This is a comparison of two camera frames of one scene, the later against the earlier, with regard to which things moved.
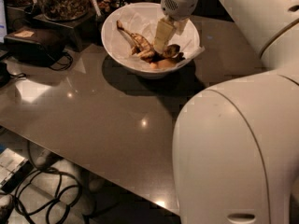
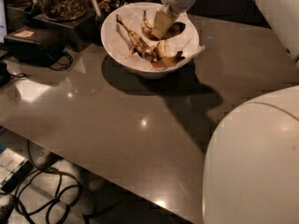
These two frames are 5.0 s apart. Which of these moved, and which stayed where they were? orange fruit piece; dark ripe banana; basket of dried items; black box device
Moved: dark ripe banana
Stayed: black box device; basket of dried items; orange fruit piece
